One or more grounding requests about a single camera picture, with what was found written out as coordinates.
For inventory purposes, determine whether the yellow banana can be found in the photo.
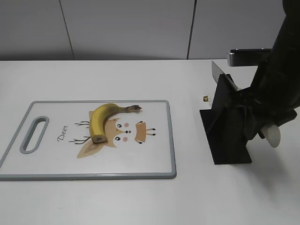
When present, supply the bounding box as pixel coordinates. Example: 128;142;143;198
89;103;142;144

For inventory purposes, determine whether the cleaver knife with white handle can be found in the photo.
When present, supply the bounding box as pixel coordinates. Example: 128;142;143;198
211;61;281;148

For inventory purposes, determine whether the black covered gripper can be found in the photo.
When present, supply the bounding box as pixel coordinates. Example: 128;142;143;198
239;56;300;141

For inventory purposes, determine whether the black knife stand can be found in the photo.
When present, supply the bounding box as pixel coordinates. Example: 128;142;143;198
199;74;252;165

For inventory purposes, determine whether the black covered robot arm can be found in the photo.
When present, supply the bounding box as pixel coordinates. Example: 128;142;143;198
237;0;300;140

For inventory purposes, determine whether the white deer cutting board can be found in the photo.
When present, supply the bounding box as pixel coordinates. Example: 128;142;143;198
0;100;176;180

